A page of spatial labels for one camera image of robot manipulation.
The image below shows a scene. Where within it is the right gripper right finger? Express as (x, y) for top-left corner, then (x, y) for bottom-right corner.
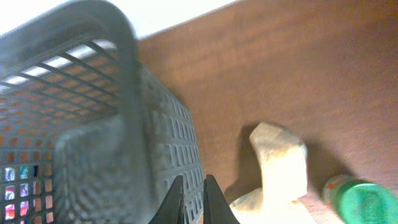
(203, 174), (239, 224)

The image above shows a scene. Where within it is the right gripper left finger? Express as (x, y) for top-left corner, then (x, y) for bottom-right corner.
(148, 175), (185, 224)

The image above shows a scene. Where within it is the grey plastic shopping basket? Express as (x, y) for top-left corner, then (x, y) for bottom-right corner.
(1, 1), (203, 223)

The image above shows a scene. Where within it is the white tissue multipack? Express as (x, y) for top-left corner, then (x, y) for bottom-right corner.
(1, 164), (45, 224)

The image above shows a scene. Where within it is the beige paper flour bag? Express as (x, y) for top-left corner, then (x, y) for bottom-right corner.
(229, 122), (315, 224)

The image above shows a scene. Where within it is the green lidded spice jar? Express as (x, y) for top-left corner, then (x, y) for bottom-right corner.
(322, 174), (397, 224)

